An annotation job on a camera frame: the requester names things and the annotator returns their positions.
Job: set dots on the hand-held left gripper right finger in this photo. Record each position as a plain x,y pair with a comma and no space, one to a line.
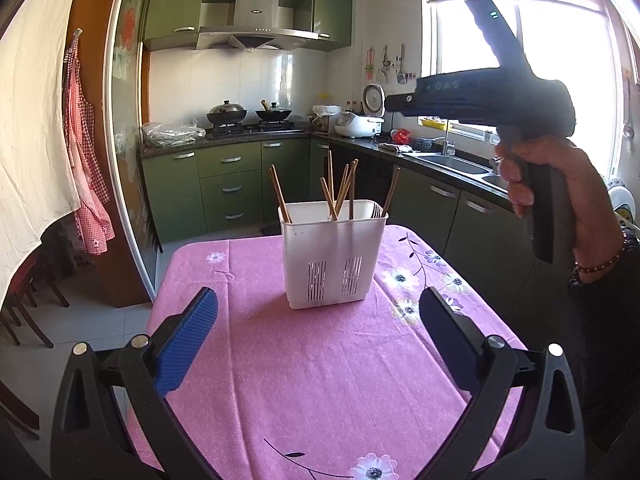
450,340

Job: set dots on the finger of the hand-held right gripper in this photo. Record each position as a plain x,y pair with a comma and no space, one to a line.
400,104

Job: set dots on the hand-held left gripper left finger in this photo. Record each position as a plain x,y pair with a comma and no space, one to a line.
185,340

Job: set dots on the white plastic utensil holder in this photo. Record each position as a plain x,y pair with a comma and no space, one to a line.
300,260

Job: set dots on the person's right forearm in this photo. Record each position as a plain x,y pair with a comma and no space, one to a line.
615,350

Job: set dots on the person's right hand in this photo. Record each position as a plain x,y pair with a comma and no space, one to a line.
590,200

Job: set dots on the red plastic bag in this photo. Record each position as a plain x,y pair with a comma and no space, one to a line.
401,136

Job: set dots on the hanging metal spatula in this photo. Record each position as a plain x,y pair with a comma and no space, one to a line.
401,67

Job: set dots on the yellow windowsill item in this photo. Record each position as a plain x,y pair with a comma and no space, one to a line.
432,122

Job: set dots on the white dish cloth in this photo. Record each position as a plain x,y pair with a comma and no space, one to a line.
395,147

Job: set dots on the dark sink basket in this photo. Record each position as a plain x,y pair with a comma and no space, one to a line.
423,144

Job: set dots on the dark sauce bottles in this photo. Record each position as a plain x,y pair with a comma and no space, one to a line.
353,107

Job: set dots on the white rice cooker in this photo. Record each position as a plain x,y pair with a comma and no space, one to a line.
357,125

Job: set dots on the dark stone countertop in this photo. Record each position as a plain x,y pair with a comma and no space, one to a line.
370,142

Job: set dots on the pink hanging utensil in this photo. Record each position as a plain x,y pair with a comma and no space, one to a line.
370,62

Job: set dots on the hanging metal ladle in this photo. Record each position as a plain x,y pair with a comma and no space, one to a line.
385,55

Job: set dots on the small steel faucet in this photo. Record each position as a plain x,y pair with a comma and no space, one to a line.
446,142

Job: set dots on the wooden chopsticks on table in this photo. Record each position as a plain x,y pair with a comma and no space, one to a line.
365,170

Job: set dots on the white plastic bag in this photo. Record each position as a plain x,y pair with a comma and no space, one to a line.
325,117

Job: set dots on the steel double sink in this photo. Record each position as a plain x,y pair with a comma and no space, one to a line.
455,165

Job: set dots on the kitchen window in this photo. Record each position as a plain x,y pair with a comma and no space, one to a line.
590,50

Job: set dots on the green sink base cabinet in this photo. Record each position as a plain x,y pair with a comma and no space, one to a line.
450,220

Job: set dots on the pink floral tablecloth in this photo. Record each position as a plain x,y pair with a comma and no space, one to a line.
310,360

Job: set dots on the black gas stove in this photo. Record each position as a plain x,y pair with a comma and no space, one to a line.
255,129

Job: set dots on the dark wooden chair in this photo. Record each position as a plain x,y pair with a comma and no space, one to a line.
35,300
17,410

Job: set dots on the green drawer base cabinet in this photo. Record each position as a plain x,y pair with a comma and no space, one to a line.
225,185

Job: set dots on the stacked white dishes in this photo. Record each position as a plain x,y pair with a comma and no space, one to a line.
622,205

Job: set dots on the steel range hood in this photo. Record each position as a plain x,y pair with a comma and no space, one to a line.
257,20

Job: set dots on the black wok with lid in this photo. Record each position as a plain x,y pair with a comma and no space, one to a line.
226,112

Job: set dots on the glass sliding door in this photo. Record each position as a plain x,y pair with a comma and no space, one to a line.
127,160

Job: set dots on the red checkered apron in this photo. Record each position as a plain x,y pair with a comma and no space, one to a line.
85,160

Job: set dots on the clear plastic bag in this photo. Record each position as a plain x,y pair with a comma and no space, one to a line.
172,132

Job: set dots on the red paper door decoration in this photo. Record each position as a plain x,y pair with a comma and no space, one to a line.
130,25

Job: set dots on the green wall cabinet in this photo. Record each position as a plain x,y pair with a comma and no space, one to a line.
172,5
332,10

